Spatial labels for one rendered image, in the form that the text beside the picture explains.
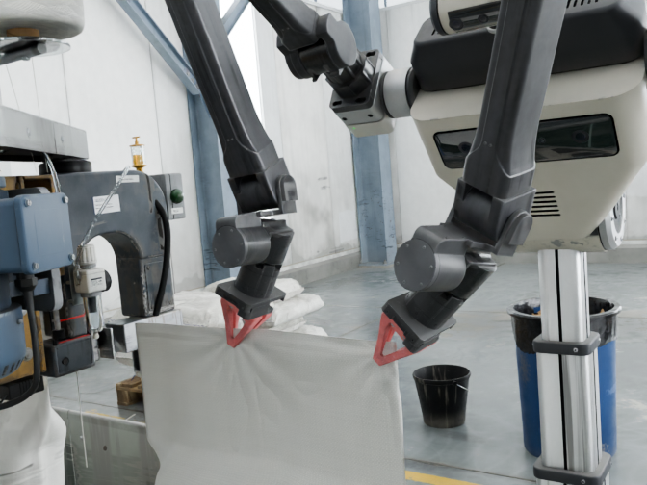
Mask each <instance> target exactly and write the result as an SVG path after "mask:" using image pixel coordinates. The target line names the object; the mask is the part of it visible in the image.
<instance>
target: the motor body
mask: <svg viewBox="0 0 647 485"><path fill-rule="evenodd" d="M5 187H6V180H5V178H4V177H3V176H0V199H4V198H9V195H8V191H4V190H1V188H5ZM15 279H16V276H13V273H5V274H0V379H2V378H4V377H6V376H8V375H10V374H12V373H13V372H15V371H16V370H17V369H18V368H19V367H20V365H21V363H22V361H23V359H24V357H25V355H26V341H25V332H24V322H23V313H22V306H21V304H19V303H16V302H11V296H10V288H9V282H12V281H14V280H15Z"/></svg>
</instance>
